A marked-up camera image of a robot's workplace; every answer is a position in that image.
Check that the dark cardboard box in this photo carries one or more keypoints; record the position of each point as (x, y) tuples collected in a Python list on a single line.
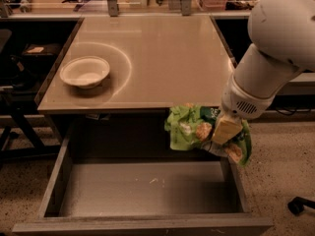
[(41, 53)]

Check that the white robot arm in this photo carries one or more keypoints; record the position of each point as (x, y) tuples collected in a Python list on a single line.
[(282, 34)]

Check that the white paper bowl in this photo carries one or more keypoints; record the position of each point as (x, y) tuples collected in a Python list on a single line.
[(85, 72)]

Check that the grey open top drawer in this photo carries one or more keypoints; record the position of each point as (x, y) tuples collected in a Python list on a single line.
[(102, 186)]

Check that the green rice chip bag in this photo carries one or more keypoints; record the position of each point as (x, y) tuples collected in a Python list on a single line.
[(191, 126)]

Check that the grey drawer cabinet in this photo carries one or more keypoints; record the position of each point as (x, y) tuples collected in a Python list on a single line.
[(155, 62)]

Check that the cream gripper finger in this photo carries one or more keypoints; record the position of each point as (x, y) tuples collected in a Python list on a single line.
[(226, 128)]

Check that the black chair caster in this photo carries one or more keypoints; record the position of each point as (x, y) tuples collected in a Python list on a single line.
[(296, 205)]

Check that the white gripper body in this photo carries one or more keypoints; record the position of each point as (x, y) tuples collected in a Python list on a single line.
[(241, 101)]

